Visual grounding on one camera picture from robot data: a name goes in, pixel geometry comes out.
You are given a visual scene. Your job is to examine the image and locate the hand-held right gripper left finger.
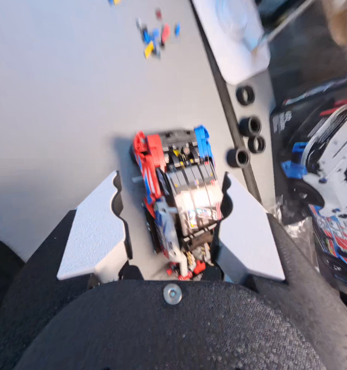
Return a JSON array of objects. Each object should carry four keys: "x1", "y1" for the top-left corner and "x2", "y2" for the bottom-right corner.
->
[{"x1": 57, "y1": 171, "x2": 133, "y2": 284}]

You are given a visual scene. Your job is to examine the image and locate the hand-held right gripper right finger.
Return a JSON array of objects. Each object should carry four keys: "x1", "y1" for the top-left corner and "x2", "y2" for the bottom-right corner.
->
[{"x1": 211, "y1": 172, "x2": 286, "y2": 284}]

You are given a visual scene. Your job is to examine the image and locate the lego race car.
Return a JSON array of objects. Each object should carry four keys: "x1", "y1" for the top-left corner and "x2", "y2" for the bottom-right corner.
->
[{"x1": 130, "y1": 125, "x2": 224, "y2": 281}]

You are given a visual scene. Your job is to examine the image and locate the black lego tyre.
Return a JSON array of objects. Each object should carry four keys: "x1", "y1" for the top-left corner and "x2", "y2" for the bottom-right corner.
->
[
  {"x1": 239, "y1": 116, "x2": 262, "y2": 136},
  {"x1": 248, "y1": 135, "x2": 266, "y2": 154},
  {"x1": 226, "y1": 148, "x2": 250, "y2": 169},
  {"x1": 236, "y1": 85, "x2": 255, "y2": 106}
]

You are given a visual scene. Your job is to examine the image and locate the lego set box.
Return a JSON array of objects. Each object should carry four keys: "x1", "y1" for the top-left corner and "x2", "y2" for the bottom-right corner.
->
[{"x1": 270, "y1": 78, "x2": 347, "y2": 292}]

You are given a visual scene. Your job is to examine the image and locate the scattered small lego pieces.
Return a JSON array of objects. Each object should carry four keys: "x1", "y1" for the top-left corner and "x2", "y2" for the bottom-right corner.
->
[{"x1": 108, "y1": 0, "x2": 181, "y2": 60}]

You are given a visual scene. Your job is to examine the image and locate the clear plastic bag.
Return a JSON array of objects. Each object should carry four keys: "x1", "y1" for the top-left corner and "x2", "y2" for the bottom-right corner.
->
[{"x1": 275, "y1": 197, "x2": 318, "y2": 261}]

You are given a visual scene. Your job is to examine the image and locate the black quilted wrist rest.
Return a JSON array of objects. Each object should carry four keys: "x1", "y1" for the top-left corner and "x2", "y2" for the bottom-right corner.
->
[{"x1": 0, "y1": 235, "x2": 26, "y2": 327}]

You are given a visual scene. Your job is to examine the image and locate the white stand base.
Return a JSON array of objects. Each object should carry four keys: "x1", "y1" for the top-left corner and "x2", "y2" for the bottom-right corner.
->
[{"x1": 191, "y1": 0, "x2": 271, "y2": 85}]

